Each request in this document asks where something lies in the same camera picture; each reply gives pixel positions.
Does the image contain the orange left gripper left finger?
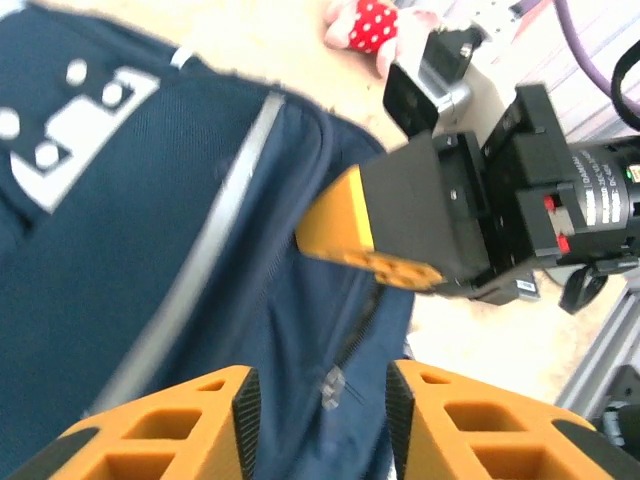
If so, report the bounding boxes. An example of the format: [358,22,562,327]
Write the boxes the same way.
[7,364,264,480]

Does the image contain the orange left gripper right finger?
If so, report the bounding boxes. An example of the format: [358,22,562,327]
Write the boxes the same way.
[384,359,622,480]

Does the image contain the pink plush toy red dress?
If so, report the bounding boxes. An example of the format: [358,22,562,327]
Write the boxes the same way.
[321,0,442,77]

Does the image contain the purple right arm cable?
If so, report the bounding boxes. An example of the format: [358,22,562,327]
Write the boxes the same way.
[553,0,617,97]

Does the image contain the navy blue backpack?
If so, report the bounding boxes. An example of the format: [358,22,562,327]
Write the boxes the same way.
[0,0,417,480]

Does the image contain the aluminium frame rail with grooves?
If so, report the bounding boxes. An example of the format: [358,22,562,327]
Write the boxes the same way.
[553,288,640,420]

